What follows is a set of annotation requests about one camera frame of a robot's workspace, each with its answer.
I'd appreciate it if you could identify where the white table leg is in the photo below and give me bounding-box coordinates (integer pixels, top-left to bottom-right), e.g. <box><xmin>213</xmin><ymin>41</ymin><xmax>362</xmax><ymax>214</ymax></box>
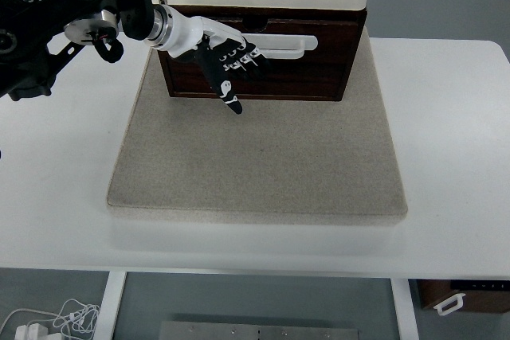
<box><xmin>94</xmin><ymin>271</ymin><xmax>128</xmax><ymax>340</ymax></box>
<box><xmin>390</xmin><ymin>278</ymin><xmax>419</xmax><ymax>340</ymax></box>

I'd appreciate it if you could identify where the grey mat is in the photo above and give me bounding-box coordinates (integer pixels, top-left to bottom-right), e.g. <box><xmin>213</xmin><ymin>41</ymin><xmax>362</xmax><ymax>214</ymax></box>
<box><xmin>106</xmin><ymin>31</ymin><xmax>410</xmax><ymax>226</ymax></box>

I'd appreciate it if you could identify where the dark wood cabinet base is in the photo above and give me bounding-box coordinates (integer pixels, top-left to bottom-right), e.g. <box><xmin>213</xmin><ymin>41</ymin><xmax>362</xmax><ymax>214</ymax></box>
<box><xmin>153</xmin><ymin>4</ymin><xmax>368</xmax><ymax>103</ymax></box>

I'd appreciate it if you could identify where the white charger plug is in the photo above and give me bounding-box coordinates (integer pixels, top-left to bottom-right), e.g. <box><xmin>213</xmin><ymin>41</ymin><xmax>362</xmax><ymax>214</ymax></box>
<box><xmin>14</xmin><ymin>322</ymin><xmax>49</xmax><ymax>340</ymax></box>

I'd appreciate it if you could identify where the white cable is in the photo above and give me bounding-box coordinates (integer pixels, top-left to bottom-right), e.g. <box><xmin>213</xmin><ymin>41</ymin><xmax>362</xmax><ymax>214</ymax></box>
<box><xmin>0</xmin><ymin>299</ymin><xmax>100</xmax><ymax>340</ymax></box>

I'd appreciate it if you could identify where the white box handle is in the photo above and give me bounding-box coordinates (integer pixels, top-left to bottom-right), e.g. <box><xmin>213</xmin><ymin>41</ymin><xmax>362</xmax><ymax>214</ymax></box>
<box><xmin>433</xmin><ymin>292</ymin><xmax>467</xmax><ymax>316</ymax></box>

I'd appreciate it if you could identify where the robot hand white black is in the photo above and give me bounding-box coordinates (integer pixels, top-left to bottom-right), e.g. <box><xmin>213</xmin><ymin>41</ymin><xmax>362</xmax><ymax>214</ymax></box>
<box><xmin>165</xmin><ymin>6</ymin><xmax>273</xmax><ymax>116</ymax></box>

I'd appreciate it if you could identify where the white drawer handle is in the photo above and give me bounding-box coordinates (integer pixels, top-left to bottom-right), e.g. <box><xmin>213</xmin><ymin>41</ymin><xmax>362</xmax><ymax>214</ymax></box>
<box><xmin>238</xmin><ymin>33</ymin><xmax>320</xmax><ymax>58</ymax></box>

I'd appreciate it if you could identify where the brown wooden box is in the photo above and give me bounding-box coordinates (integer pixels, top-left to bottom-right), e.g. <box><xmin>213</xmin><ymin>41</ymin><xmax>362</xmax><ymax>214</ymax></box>
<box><xmin>416</xmin><ymin>279</ymin><xmax>510</xmax><ymax>315</ymax></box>

